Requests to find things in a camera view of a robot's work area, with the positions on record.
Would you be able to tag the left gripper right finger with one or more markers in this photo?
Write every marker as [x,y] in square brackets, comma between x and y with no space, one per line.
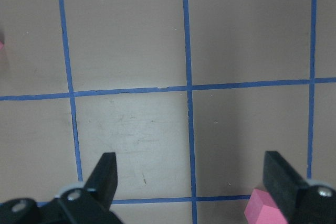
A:
[300,200]

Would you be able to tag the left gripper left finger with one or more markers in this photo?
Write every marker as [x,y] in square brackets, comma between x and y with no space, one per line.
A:
[87,204]

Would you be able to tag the pink cube centre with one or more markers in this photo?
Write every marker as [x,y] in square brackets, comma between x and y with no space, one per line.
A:
[261,209]

